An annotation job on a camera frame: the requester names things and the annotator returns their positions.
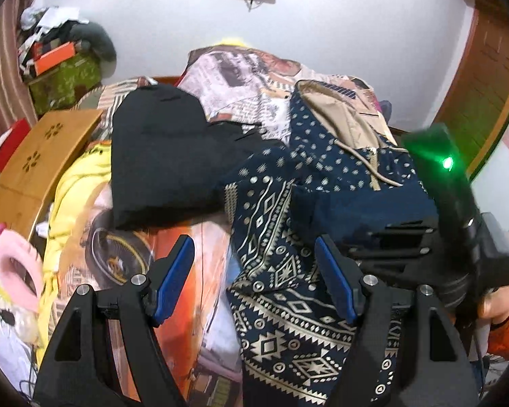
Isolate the navy patterned hooded jacket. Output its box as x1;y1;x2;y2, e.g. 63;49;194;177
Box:
219;79;442;407

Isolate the person right hand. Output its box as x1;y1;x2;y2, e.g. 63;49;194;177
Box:
477;285;509;324

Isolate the pink plush toy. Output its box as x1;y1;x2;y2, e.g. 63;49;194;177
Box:
0;223;44;313

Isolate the black folded garment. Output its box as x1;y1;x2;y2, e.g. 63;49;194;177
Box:
111;84;281;230

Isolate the yellow garment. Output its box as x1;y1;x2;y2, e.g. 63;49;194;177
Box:
36;141;111;365

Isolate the wooden door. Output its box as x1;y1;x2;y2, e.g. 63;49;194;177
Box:
434;5;509;176

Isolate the wooden folding lap table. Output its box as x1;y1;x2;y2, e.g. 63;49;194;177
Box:
0;109;103;240

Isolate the red book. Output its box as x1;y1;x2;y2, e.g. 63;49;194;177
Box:
0;119;31;173

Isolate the green patterned storage box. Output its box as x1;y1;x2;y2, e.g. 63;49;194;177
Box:
27;53;102;117

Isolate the printed bed blanket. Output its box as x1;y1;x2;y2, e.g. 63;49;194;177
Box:
35;44;398;407

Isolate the striped red curtain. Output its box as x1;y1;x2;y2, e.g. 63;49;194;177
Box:
0;0;48;204

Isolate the orange box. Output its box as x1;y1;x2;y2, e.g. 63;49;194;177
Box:
35;41;76;76

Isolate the white cloth pile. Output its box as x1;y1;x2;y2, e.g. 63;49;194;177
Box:
20;6;89;31

